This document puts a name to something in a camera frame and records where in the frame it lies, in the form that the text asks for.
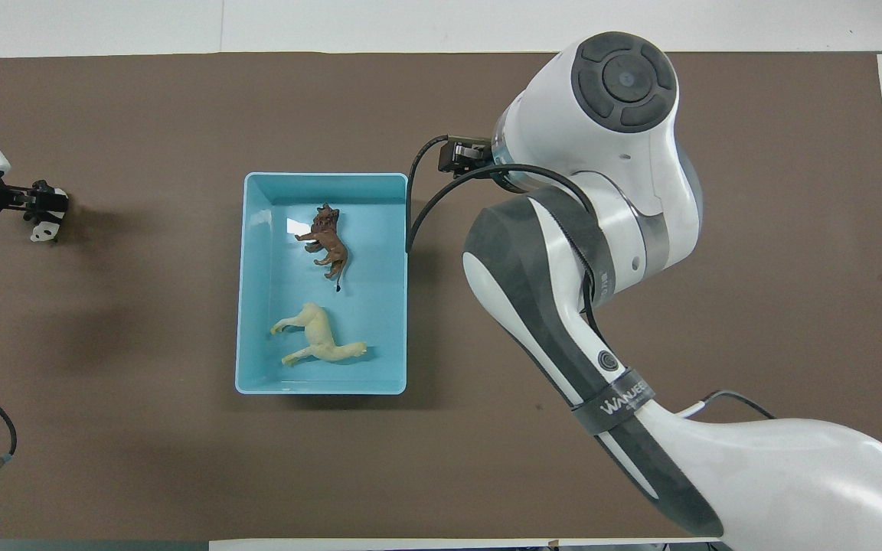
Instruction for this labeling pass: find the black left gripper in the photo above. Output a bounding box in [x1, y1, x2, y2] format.
[0, 179, 70, 225]

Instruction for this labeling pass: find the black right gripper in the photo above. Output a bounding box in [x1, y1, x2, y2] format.
[440, 135, 500, 179]

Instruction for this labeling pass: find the black and white panda toy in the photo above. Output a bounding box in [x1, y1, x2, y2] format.
[30, 202, 68, 244]

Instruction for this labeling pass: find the brown lion toy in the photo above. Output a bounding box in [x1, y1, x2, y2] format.
[294, 203, 352, 295]

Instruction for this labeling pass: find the cream horse toy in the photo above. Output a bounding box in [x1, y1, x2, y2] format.
[269, 302, 370, 368]

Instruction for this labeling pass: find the light blue plastic storage box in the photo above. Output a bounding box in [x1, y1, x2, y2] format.
[235, 172, 410, 396]

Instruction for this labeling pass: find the brown table mat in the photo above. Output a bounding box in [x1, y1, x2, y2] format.
[0, 51, 882, 541]

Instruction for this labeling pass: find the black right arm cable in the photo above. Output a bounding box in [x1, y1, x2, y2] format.
[406, 135, 776, 421]

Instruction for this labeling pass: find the black velcro cable strap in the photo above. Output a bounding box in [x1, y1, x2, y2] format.
[570, 369, 658, 436]

